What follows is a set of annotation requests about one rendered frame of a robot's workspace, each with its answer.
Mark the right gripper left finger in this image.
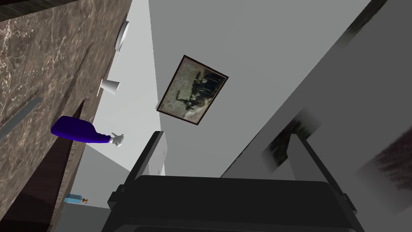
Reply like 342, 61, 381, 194
124, 130, 168, 186

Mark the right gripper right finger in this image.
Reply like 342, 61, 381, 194
286, 133, 348, 196

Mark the blue spray bottle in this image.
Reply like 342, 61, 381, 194
50, 116, 125, 148

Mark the dark framed picture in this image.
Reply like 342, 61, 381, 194
156, 54, 229, 126

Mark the white cup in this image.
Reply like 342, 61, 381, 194
97, 78, 121, 97

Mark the light blue bottle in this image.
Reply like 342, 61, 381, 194
64, 194, 89, 205

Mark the white plate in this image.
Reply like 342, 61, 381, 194
115, 21, 130, 53

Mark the grey knife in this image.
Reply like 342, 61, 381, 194
0, 97, 43, 142

